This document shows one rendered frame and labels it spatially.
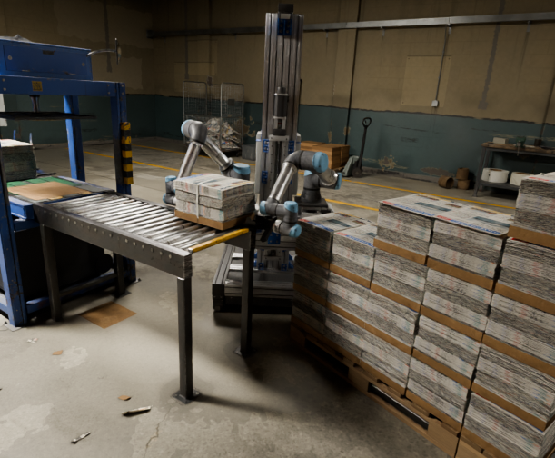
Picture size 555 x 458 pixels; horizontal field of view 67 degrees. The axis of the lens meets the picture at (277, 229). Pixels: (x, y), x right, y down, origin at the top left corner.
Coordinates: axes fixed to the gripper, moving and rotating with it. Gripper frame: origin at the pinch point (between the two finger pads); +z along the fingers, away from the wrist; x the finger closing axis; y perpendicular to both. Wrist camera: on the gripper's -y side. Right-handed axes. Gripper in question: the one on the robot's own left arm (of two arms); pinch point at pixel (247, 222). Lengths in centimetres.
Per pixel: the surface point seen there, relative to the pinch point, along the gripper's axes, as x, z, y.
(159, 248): 63, 5, 0
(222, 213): 24.2, -1.9, 11.2
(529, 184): 17, -138, 48
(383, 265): 1, -85, -4
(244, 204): 6.2, -2.5, 12.4
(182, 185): 24.4, 28.5, 21.2
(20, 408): 116, 48, -79
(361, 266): -2, -72, -9
